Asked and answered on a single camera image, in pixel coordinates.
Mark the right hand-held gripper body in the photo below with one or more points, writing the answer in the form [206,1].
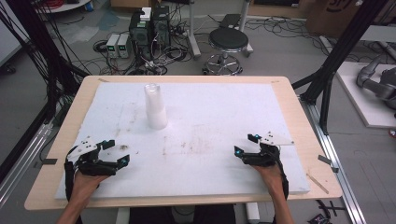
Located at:
[266,157]

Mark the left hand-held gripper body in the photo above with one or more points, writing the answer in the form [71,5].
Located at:
[84,149]

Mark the person's right hand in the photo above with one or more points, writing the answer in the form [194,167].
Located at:
[272,177]

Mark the person's left hand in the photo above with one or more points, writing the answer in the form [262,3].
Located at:
[84,185]

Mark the black tape strip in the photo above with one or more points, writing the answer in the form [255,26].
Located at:
[324,160]
[49,161]

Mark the white foam mat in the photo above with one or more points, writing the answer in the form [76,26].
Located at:
[199,118]

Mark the thin wooden stick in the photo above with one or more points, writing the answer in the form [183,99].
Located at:
[317,183]

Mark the grey bench power supply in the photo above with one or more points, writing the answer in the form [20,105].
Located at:
[124,45]
[112,46]

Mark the black round stool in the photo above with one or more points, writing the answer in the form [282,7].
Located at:
[228,39]

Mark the white stand leg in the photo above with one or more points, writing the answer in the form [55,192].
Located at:
[193,31]
[246,28]

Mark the white floor board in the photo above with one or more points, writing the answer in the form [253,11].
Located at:
[358,93]

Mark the black computer tower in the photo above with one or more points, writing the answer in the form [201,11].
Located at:
[140,34]
[161,26]

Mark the brown cardboard box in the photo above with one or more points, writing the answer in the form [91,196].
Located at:
[339,15]

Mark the aluminium floor rail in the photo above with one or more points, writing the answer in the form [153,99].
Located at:
[336,161]
[25,155]

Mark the black metal frame post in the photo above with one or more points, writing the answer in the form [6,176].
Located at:
[339,53]
[37,43]

